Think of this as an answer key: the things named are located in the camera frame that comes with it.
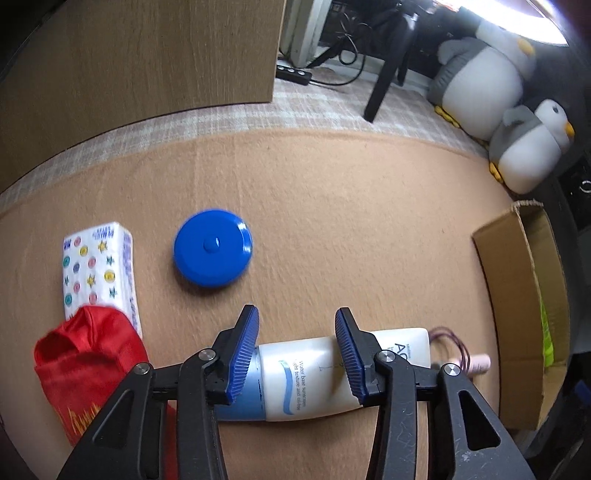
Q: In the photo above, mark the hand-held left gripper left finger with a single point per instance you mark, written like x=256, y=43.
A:
x=242, y=360

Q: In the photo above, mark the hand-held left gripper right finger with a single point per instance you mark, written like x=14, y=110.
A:
x=351, y=360

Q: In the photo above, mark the white blue-capped sunscreen tube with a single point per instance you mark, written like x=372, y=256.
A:
x=300, y=374

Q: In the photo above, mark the red fabric bag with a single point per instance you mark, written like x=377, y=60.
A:
x=92, y=355

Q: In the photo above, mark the cardboard box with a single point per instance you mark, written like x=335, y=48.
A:
x=508, y=300

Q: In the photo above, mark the star print tissue pack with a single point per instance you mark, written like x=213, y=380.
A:
x=99, y=267

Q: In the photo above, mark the green tube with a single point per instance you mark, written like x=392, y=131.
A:
x=546, y=337

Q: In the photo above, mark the blue round lid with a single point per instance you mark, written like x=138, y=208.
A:
x=212, y=249

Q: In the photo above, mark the pink small bottle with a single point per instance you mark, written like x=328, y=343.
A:
x=478, y=363

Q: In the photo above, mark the checked bed sheet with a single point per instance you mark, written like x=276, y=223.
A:
x=323, y=110

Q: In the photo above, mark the small penguin plush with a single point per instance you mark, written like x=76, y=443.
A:
x=531, y=152

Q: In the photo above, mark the large penguin plush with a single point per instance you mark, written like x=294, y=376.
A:
x=480, y=83

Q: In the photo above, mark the light wood board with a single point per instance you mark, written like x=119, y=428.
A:
x=138, y=69

